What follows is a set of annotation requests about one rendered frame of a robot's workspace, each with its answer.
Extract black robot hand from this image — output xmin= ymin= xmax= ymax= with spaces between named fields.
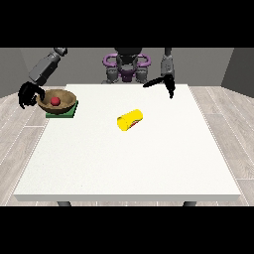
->
xmin=17 ymin=81 xmax=47 ymax=110
xmin=142 ymin=73 xmax=176 ymax=100

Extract brown wooden bowl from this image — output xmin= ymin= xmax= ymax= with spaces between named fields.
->
xmin=36 ymin=89 xmax=78 ymax=115

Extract small red ball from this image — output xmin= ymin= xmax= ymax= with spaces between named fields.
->
xmin=50 ymin=96 xmax=62 ymax=107

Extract green square pad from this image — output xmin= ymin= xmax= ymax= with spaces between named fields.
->
xmin=45 ymin=100 xmax=79 ymax=119

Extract grey robot trunk purple rings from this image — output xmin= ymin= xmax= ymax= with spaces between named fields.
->
xmin=101 ymin=48 xmax=153 ymax=85

